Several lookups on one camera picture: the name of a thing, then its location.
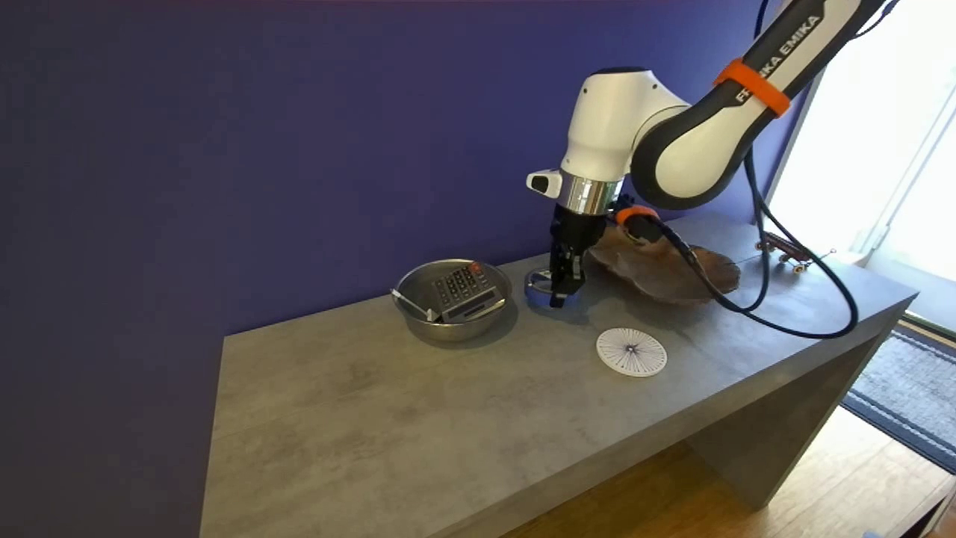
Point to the blue masking tape roll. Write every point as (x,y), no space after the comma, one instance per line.
(544,299)

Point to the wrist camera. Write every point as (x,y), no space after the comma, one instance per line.
(544,184)

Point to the metal grater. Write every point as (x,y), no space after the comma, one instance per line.
(447,290)

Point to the brown wooden slab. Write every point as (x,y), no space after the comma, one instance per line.
(661,274)

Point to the blue patterned rug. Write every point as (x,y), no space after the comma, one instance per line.
(909,392)

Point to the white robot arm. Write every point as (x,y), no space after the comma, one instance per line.
(680,153)

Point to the metal bowl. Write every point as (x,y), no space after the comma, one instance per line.
(458,329)

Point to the clear compact disk cover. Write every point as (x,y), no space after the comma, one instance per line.
(633,355)

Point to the red toy wagon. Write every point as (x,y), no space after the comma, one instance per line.
(786,252)

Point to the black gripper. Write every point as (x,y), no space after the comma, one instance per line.
(568,241)

